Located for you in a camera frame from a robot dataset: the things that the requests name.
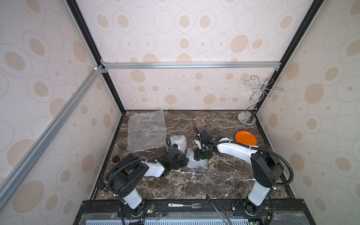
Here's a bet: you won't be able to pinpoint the orange dinner plate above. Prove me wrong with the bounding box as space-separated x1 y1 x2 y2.
235 131 257 146

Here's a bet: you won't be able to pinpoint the bubble wrap sheet around orange plate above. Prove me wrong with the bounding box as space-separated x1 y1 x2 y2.
127 110 167 152

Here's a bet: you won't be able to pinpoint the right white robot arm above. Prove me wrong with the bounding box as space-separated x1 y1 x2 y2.
193 126 294 216

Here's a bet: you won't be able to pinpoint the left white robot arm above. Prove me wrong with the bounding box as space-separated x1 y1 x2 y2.
103 138 189 217

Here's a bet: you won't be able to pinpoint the black tongs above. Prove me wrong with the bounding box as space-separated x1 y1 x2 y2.
206 194 232 225

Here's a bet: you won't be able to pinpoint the amber glass jar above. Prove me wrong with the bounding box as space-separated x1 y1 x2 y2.
112 156 121 164

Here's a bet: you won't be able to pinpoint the black round knob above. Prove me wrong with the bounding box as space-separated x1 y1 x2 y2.
96 181 108 192

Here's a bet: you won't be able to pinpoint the black base platform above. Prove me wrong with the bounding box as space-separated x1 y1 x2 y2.
74 199 315 225

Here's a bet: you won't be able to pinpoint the chrome wire mug tree stand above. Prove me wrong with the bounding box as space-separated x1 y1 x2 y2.
238 75 284 126

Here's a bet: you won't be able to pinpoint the fork with patterned handle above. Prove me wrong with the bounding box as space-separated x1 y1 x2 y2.
168 203 202 209

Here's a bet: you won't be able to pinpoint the aluminium rail back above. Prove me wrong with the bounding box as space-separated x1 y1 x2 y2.
103 61 281 69

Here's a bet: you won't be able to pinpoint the aluminium rail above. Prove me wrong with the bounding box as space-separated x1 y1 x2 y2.
1 65 105 211
103 61 281 69

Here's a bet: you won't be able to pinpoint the aluminium rail left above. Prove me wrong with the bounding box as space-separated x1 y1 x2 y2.
1 65 105 211

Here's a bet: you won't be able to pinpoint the black frame post back right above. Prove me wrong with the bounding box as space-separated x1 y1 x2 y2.
254 0 324 113

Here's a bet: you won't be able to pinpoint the black frame post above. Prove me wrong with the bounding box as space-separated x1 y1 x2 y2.
254 0 324 113
66 0 126 114

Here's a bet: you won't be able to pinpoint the black frame post back left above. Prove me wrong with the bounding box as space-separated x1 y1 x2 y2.
66 0 126 114

